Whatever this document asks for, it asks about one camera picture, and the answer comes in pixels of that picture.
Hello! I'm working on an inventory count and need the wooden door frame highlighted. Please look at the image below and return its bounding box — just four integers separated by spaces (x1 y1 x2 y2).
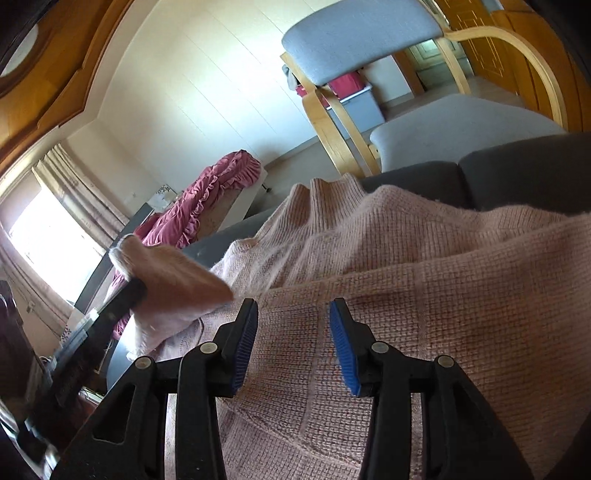
396 46 426 96

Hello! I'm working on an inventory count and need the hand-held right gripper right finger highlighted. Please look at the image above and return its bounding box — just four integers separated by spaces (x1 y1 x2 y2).
329 298 536 480

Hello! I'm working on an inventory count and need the pink knit sweater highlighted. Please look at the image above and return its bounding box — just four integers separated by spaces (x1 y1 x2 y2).
110 174 591 480

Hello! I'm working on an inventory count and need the white patterned bedside cabinet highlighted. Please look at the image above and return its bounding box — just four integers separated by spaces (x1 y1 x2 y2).
151 185 181 214

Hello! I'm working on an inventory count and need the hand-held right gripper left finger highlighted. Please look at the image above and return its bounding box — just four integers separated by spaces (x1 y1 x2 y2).
48 298 259 480

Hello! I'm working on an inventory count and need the wooden armchair with grey cushions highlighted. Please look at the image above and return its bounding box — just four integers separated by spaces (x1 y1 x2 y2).
280 0 570 178

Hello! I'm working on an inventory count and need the bed with dark headboard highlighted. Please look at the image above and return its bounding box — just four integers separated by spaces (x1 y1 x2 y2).
74 166 271 324

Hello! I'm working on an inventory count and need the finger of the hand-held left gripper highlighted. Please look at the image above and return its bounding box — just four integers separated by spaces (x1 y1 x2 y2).
95 277 148 333

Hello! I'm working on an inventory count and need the grey plastic storage box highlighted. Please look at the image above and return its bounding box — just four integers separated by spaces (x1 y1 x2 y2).
323 85 386 134

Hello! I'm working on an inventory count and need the red fabric box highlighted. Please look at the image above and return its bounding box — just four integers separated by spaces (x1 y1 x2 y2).
295 71 365 97

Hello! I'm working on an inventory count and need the wooden door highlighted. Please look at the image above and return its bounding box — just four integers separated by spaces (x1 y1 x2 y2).
436 0 573 130

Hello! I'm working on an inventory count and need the beige patterned curtain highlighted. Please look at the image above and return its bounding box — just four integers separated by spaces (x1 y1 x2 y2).
0 222 70 333
32 143 127 250

